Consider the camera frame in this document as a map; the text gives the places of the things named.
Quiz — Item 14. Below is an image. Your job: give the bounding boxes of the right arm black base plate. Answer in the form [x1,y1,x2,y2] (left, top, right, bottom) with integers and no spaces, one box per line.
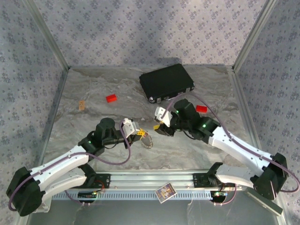
[192,172,236,188]

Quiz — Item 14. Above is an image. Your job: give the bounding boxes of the grey metal bar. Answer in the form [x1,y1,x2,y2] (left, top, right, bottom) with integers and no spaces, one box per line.
[243,188,284,216]

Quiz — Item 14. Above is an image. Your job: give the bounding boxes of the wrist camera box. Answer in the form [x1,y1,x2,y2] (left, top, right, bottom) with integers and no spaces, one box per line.
[154,106,173,128]
[121,118,139,139]

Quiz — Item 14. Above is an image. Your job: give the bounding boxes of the aluminium mounting rail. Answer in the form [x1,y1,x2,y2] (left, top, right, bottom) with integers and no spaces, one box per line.
[93,171,281,189]

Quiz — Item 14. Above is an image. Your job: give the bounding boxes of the colourful picture card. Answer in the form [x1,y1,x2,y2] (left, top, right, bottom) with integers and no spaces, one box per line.
[155,182,177,204]

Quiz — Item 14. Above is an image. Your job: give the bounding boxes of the aluminium frame post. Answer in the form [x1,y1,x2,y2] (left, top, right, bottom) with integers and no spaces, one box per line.
[232,0,278,73]
[23,0,71,71]

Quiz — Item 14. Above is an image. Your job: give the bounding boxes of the grey slotted cable duct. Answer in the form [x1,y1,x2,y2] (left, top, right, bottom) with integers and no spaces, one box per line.
[50,189,213,201]

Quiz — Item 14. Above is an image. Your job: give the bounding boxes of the white plastic bracket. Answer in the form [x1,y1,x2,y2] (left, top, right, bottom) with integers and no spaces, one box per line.
[32,199,52,213]

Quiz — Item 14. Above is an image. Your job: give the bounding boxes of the black hard case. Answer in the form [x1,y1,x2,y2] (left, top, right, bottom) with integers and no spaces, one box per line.
[139,63,195,105]

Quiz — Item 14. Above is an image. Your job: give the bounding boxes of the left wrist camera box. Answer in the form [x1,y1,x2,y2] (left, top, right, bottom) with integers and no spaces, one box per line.
[121,118,139,139]

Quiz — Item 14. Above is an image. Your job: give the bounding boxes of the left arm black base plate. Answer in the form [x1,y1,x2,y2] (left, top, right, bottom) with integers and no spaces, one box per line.
[79,173,111,189]

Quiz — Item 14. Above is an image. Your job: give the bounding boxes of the aluminium side rail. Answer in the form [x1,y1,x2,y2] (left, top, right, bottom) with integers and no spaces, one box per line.
[226,67,265,171]
[38,67,71,171]

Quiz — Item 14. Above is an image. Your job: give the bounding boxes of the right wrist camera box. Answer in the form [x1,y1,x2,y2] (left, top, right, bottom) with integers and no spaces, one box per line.
[154,106,173,128]

